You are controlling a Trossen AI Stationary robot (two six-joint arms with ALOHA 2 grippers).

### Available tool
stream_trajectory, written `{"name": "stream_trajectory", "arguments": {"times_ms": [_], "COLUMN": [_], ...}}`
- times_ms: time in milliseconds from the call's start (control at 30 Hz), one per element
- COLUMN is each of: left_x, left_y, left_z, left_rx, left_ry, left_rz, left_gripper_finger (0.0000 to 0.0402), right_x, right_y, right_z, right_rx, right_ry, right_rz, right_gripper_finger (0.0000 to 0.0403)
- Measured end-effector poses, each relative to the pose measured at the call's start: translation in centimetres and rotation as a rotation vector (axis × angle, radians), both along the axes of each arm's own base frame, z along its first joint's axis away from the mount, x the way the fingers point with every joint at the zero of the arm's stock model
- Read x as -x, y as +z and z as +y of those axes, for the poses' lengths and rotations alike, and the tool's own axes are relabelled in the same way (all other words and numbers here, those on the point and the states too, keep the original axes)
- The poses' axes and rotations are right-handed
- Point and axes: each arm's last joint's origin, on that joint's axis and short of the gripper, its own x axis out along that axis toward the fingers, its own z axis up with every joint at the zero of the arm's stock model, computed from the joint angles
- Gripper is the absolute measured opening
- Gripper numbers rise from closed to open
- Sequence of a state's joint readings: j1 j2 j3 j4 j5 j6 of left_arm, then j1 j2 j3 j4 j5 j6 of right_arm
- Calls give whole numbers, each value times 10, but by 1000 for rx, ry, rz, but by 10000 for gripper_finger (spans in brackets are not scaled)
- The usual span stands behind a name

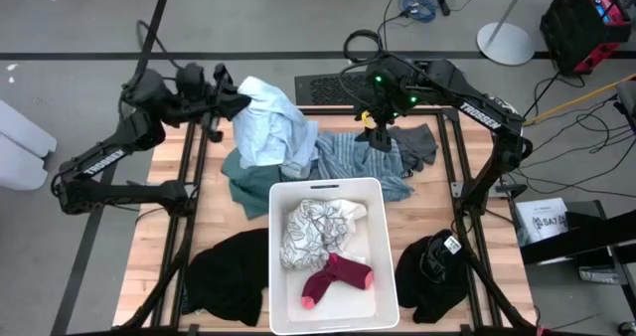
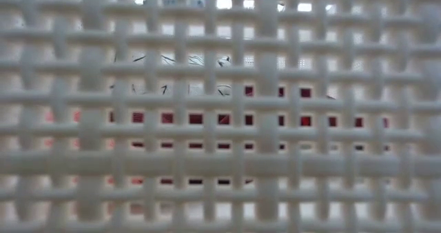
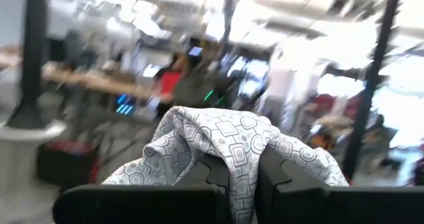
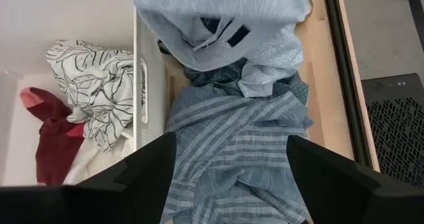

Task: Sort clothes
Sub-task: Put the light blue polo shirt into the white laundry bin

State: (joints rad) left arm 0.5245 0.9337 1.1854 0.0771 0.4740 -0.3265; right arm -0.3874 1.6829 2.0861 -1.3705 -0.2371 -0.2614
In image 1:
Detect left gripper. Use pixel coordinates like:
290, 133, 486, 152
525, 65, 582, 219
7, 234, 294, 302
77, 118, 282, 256
201, 84, 252, 143

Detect light blue shirt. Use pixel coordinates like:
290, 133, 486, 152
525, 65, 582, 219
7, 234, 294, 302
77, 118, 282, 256
231, 76, 319, 179

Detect grey shorts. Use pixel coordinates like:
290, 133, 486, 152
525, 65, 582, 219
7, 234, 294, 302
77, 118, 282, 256
387, 122, 440, 179

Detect blue striped shirt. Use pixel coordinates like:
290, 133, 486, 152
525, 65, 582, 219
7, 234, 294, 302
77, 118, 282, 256
297, 131, 415, 203

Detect teal dotted shirt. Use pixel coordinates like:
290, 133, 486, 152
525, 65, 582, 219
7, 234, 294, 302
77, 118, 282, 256
221, 146, 299, 222

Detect white leaf-print garment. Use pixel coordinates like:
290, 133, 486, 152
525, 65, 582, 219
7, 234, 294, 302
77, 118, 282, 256
278, 198, 369, 272

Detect maroon and pink sock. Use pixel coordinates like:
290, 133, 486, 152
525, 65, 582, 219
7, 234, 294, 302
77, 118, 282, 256
300, 252, 375, 311

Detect white plastic laundry basket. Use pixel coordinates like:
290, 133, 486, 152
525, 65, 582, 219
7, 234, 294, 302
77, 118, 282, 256
267, 176, 401, 336

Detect black perforated floor mat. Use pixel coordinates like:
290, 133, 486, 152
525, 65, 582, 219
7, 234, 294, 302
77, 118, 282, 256
294, 72, 370, 106

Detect white round stand base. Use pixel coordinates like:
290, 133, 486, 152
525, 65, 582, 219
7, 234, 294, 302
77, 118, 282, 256
476, 0, 536, 67

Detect plain black garment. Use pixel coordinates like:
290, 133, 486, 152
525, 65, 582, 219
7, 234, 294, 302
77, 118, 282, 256
181, 228, 272, 327

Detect black garment with white label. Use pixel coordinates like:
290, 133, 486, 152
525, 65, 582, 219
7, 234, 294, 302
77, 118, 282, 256
395, 229, 471, 325

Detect white printed cardboard box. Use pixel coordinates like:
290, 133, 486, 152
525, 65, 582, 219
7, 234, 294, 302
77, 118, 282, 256
514, 197, 570, 246

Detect red and black equipment case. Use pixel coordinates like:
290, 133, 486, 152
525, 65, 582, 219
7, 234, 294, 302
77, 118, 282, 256
540, 0, 633, 77

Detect white plastic container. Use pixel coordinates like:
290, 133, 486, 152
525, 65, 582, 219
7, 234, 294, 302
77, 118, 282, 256
0, 134, 49, 192
0, 99, 58, 159

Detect black desk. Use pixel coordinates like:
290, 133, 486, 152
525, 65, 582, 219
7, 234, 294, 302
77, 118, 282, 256
519, 200, 636, 297

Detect grey bag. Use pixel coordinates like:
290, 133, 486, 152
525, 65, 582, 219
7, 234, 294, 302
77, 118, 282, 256
578, 265, 620, 285

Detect black cable coil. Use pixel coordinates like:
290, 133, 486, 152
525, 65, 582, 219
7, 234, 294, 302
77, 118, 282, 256
343, 29, 385, 65

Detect black aluminium table frame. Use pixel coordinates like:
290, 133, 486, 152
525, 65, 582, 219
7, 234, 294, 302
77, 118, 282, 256
118, 105, 538, 336

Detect blue cable coil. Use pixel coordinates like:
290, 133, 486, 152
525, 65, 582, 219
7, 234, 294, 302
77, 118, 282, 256
397, 0, 438, 24

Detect black floor cable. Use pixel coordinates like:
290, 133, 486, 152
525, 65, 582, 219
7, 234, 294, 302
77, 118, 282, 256
516, 136, 636, 201
522, 70, 587, 121

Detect yellow cable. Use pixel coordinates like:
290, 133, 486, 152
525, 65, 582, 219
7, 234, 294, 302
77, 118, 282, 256
521, 73, 636, 127

